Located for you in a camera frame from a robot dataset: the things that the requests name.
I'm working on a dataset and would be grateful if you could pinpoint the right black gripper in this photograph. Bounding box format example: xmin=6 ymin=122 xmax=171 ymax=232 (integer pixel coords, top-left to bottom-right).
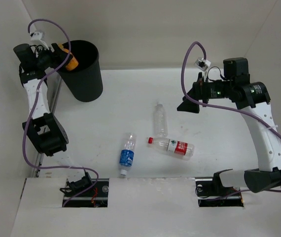
xmin=177 ymin=73 xmax=234 ymax=114

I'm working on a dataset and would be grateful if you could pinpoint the orange juice bottle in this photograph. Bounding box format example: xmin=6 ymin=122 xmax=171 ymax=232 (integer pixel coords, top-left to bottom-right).
xmin=58 ymin=44 xmax=79 ymax=72

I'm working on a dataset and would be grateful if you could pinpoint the clear unlabelled plastic bottle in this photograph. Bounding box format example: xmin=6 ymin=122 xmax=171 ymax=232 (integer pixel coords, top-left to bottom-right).
xmin=153 ymin=103 xmax=168 ymax=137

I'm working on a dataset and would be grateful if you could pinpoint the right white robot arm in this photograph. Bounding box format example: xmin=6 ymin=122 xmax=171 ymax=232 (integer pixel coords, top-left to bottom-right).
xmin=177 ymin=57 xmax=281 ymax=193

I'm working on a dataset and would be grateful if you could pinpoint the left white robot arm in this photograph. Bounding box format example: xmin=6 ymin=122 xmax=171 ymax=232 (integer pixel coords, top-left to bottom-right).
xmin=13 ymin=43 xmax=74 ymax=170

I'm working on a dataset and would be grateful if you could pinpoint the black plastic waste bin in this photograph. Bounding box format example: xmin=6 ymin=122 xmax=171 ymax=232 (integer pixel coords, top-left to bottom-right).
xmin=58 ymin=40 xmax=103 ymax=102

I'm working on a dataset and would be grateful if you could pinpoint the red-capped red-label bottle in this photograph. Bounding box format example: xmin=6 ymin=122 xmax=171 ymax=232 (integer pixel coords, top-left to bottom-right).
xmin=147 ymin=137 xmax=195 ymax=160

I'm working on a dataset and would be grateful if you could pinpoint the blue-label clear bottle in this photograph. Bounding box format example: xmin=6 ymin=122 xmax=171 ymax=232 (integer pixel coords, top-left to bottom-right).
xmin=119 ymin=133 xmax=137 ymax=177

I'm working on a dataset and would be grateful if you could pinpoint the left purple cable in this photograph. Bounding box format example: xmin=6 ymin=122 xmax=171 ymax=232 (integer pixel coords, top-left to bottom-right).
xmin=22 ymin=19 xmax=99 ymax=207

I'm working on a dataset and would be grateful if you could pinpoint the purple cable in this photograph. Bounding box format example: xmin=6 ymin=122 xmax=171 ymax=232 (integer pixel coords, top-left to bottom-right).
xmin=22 ymin=19 xmax=99 ymax=207
xmin=181 ymin=41 xmax=281 ymax=200

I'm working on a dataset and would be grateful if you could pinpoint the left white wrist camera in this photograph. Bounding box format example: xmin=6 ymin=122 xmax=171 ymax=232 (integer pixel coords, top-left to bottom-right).
xmin=30 ymin=31 xmax=43 ymax=43

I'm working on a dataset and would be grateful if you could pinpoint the right aluminium frame rail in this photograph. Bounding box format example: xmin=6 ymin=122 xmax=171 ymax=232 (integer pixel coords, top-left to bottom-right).
xmin=230 ymin=69 xmax=253 ymax=110

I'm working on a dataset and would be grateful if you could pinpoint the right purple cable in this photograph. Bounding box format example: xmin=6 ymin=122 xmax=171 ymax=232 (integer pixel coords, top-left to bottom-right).
xmin=181 ymin=41 xmax=281 ymax=200

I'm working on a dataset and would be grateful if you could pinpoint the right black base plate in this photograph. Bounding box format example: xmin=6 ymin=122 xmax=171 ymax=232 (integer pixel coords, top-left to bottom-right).
xmin=195 ymin=178 xmax=244 ymax=207

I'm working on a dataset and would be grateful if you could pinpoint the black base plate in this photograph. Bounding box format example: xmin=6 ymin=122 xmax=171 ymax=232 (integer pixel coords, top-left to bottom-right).
xmin=60 ymin=179 xmax=109 ymax=208
xmin=195 ymin=178 xmax=244 ymax=207

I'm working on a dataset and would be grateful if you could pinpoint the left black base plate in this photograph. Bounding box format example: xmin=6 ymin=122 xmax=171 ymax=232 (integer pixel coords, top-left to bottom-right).
xmin=60 ymin=179 xmax=109 ymax=208

